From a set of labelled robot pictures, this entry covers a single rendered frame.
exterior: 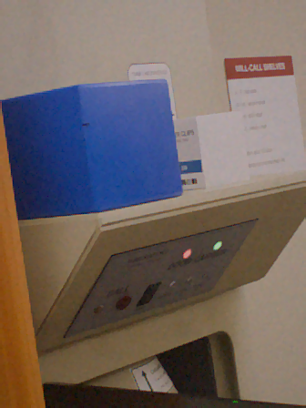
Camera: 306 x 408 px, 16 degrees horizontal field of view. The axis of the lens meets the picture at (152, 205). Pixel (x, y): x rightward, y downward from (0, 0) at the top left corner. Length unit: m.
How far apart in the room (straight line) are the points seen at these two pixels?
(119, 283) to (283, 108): 1.17
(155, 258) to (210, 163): 0.11
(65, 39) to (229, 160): 0.17
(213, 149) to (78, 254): 0.20
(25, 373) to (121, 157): 0.17
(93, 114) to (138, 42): 0.23
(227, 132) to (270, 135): 1.00
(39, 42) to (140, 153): 0.15
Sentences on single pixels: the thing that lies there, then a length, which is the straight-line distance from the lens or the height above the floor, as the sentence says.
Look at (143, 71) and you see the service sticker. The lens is 0.99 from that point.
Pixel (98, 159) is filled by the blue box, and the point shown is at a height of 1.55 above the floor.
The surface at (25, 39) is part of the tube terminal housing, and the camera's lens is 0.89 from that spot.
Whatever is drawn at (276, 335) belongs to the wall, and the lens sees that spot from 1.91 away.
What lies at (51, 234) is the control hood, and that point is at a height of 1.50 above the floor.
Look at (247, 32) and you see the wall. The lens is 1.92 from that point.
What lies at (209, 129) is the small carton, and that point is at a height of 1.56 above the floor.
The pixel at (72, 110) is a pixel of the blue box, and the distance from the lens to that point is 0.77.
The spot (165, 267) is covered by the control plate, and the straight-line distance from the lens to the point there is 0.88.
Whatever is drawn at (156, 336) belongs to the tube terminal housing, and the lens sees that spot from 0.98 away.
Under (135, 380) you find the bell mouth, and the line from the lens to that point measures 1.00.
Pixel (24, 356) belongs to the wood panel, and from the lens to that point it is 0.74.
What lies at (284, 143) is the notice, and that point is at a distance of 1.97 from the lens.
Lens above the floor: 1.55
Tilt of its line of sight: 3 degrees down
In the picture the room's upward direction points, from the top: 8 degrees counter-clockwise
